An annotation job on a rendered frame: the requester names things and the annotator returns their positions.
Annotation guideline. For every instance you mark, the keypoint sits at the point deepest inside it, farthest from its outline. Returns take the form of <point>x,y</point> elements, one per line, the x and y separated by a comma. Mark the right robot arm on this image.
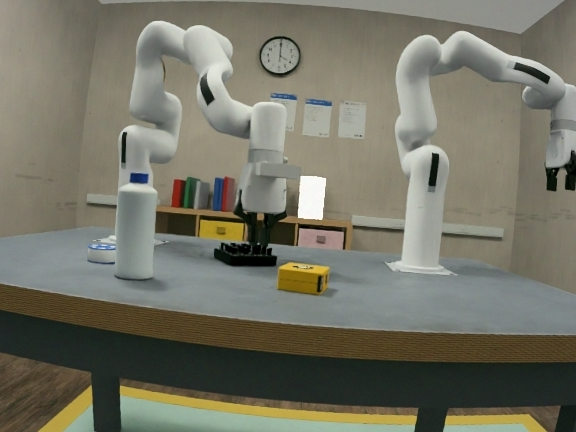
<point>264,124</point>

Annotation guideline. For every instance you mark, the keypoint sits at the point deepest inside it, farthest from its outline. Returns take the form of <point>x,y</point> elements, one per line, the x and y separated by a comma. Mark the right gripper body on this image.
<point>261,194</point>

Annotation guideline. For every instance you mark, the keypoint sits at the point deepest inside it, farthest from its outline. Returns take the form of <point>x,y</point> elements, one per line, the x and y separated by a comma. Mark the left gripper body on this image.
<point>560,144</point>

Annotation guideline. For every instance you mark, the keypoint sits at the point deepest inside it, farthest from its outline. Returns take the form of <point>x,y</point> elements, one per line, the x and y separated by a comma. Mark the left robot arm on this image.
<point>427,167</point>

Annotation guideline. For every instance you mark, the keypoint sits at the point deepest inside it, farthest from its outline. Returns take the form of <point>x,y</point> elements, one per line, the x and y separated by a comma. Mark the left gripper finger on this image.
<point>551,179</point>
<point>570,179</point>

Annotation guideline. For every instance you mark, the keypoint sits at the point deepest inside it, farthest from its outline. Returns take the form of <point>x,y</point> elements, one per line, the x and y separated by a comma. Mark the white plastic bottle with blue cap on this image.
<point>135,229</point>

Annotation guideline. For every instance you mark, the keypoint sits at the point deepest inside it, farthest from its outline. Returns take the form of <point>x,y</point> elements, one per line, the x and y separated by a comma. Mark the black knob box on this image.
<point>252,256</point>

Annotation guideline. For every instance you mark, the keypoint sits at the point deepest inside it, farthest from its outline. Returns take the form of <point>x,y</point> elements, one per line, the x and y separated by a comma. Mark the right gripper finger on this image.
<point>268,222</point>
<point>251,221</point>

